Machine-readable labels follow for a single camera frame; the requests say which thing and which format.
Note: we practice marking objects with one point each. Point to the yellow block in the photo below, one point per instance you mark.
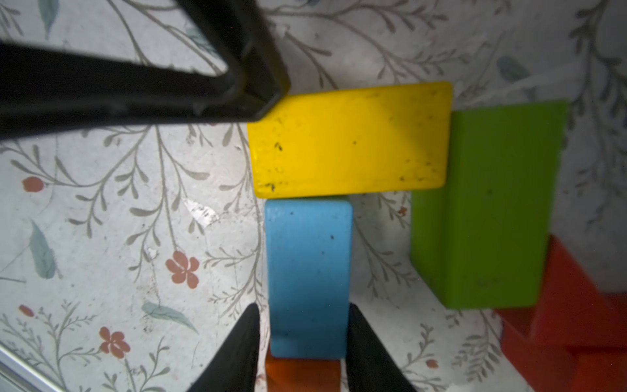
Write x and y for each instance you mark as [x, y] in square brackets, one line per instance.
[358, 141]

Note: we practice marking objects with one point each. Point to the green block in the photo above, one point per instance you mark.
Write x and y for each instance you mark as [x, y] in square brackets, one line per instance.
[481, 240]

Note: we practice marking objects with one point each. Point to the red triangle block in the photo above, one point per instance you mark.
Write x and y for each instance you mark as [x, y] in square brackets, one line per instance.
[570, 311]

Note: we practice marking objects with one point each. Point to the orange block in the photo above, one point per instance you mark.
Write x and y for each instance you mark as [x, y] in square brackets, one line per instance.
[302, 375]

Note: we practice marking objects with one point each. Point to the light blue block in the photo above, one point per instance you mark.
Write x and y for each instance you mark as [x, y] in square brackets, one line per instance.
[309, 244]

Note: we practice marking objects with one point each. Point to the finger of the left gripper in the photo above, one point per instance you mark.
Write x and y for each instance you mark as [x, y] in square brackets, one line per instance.
[44, 91]

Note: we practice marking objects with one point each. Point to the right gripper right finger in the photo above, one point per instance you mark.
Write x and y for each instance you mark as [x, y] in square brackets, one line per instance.
[369, 365]

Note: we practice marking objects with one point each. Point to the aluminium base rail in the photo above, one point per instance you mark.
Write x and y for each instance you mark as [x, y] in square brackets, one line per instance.
[18, 376]

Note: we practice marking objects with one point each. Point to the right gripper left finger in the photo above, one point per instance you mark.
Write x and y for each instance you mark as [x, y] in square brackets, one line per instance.
[234, 366]

